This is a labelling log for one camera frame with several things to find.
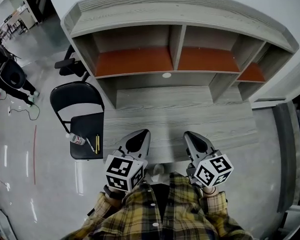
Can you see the person's left forearm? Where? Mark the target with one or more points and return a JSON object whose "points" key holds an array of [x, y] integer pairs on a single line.
{"points": [[105, 214]]}

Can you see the black office chair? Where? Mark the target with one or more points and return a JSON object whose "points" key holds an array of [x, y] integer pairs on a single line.
{"points": [[67, 64]]}

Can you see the clear bottle with red label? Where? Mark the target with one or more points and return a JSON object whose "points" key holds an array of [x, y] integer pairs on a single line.
{"points": [[77, 139]]}

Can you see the person's right forearm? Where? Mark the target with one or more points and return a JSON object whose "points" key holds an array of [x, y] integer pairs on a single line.
{"points": [[220, 209]]}

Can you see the person's left white shoe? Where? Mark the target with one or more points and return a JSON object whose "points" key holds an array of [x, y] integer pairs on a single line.
{"points": [[158, 170]]}

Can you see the white box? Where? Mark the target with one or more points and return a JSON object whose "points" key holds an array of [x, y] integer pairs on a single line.
{"points": [[297, 221]]}

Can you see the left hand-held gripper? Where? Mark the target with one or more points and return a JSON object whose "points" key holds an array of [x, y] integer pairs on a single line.
{"points": [[122, 170]]}

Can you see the silver pen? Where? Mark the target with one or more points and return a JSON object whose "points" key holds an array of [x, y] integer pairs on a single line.
{"points": [[90, 145]]}

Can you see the black folding chair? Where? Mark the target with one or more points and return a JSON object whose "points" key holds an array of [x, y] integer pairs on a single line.
{"points": [[87, 126]]}

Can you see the grey oval panel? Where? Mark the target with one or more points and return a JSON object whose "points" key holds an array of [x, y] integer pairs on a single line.
{"points": [[7, 69]]}

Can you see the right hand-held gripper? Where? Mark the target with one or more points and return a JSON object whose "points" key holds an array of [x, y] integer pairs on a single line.
{"points": [[212, 170]]}

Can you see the red floor tape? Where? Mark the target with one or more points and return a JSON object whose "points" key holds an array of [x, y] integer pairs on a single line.
{"points": [[35, 159]]}

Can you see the white door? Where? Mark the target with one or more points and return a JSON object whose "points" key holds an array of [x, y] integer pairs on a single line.
{"points": [[285, 89]]}

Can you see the yellow black utility knife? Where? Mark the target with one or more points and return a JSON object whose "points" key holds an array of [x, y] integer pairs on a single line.
{"points": [[97, 145]]}

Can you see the white round grommet cap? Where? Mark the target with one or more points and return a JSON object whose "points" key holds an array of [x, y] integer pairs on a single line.
{"points": [[166, 75]]}

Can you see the grey wood-grain table top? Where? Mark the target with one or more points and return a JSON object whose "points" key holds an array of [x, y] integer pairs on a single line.
{"points": [[177, 119]]}

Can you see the person's yellow plaid shirt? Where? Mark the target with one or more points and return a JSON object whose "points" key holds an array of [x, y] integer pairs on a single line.
{"points": [[180, 209]]}

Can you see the grey wooden desk hutch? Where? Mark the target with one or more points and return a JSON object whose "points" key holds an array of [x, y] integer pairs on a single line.
{"points": [[165, 16]]}

